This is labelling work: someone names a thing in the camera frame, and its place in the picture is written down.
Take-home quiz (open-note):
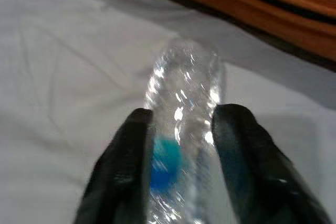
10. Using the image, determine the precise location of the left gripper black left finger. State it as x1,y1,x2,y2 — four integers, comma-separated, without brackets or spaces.
72,108,155,224

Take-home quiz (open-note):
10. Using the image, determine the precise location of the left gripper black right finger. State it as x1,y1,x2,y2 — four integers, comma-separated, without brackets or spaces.
212,103,332,224

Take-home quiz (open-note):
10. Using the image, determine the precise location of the clear plastic water bottle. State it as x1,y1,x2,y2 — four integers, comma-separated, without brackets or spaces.
144,37,234,224

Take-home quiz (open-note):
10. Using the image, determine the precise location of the light grey duvet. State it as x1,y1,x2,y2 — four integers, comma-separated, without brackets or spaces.
0,0,336,224

